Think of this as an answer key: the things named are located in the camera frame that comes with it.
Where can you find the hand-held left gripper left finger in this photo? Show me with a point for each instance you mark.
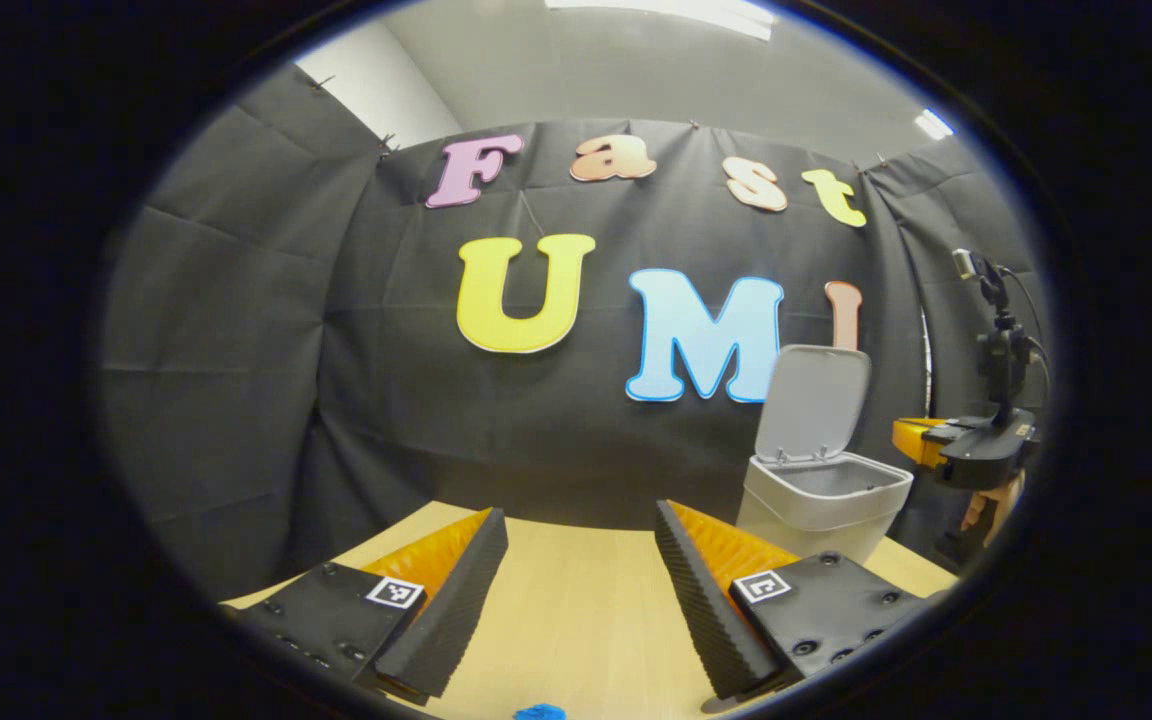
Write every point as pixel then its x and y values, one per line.
pixel 456 600

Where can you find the white desktop garbage bin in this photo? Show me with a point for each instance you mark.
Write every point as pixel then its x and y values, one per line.
pixel 816 520

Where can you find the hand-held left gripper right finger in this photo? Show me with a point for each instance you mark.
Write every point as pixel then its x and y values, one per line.
pixel 701 610

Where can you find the large ceiling light panel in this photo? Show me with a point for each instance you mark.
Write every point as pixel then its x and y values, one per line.
pixel 666 12

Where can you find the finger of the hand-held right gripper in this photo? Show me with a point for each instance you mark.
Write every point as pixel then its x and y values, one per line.
pixel 918 440

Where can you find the black backdrop cloth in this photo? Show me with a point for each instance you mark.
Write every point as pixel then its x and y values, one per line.
pixel 386 420

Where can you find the small ceiling light panel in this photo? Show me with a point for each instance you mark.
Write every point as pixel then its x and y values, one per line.
pixel 934 124

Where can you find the wooden desktop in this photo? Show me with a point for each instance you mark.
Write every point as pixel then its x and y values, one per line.
pixel 576 620

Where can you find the blue paper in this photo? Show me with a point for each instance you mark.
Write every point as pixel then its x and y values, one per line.
pixel 539 713

